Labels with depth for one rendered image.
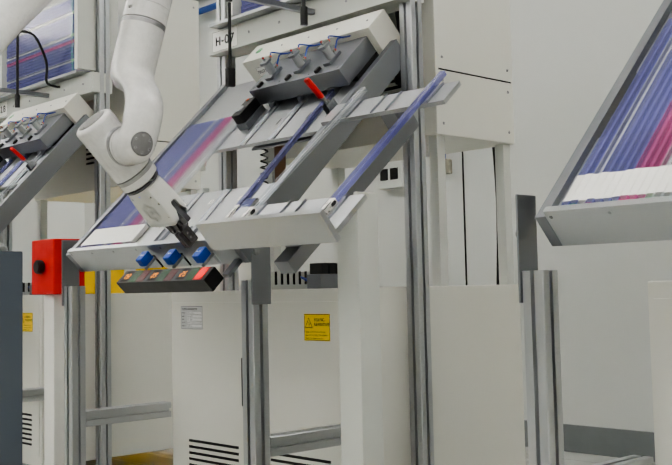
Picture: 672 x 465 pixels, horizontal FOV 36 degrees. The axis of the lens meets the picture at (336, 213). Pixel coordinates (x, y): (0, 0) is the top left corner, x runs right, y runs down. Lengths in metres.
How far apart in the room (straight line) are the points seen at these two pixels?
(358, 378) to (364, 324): 0.10
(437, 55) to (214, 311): 0.87
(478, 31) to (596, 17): 1.23
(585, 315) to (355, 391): 1.99
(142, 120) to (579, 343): 2.32
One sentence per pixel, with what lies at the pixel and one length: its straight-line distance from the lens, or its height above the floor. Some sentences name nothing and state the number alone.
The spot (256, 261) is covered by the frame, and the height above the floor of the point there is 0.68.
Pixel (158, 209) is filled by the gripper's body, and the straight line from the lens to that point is 2.10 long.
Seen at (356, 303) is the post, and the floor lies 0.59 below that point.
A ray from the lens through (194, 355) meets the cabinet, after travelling 2.79.
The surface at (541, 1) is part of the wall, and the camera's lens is 4.12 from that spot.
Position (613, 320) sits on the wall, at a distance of 3.83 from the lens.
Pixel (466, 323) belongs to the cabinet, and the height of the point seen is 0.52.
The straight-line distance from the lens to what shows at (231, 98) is 2.93.
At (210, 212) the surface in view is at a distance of 2.35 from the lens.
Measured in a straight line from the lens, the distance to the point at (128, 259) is 2.49.
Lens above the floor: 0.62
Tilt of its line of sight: 4 degrees up
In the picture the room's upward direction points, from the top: 1 degrees counter-clockwise
